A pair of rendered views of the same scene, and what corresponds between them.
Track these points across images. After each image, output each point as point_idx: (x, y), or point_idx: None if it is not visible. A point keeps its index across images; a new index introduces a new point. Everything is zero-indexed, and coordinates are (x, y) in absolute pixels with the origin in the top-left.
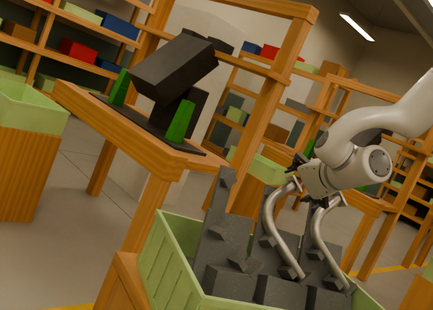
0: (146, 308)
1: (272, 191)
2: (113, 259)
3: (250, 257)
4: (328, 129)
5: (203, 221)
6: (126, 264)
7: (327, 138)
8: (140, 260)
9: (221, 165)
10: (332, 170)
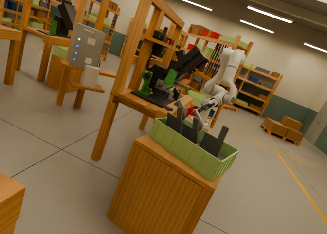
0: (223, 174)
1: (199, 118)
2: (213, 192)
3: (200, 140)
4: (234, 96)
5: (222, 145)
6: (216, 184)
7: (234, 99)
8: (214, 178)
9: (228, 128)
10: (223, 103)
